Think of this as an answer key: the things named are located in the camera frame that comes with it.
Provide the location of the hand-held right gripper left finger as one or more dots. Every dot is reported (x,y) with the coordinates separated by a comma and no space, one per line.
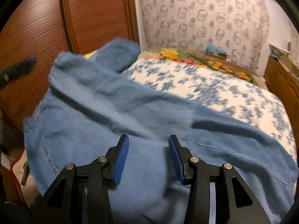
(121,158)

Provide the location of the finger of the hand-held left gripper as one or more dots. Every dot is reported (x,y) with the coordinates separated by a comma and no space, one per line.
(21,68)

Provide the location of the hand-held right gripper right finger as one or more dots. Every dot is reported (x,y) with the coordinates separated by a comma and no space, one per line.
(176,158)

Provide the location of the blue denim pants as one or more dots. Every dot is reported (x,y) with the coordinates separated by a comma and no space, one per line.
(93,112)

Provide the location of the yellow plush toy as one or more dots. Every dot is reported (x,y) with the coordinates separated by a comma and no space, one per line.
(90,55)

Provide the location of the blue floral white bedsheet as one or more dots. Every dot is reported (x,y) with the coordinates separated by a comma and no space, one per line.
(222,91)

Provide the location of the wooden louvred wardrobe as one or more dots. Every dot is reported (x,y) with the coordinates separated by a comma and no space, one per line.
(93,16)

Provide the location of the white printed plastic bag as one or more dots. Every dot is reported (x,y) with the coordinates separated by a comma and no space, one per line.
(16,168)

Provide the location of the colourful flower print blanket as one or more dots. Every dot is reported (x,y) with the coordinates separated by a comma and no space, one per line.
(172,53)

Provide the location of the blue plastic bag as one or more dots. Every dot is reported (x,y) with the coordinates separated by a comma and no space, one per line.
(213,47)

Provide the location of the long wooden cabinet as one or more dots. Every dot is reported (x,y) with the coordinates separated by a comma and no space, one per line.
(280,86)

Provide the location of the stack of newspapers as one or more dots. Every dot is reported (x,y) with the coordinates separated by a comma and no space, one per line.
(279,50)

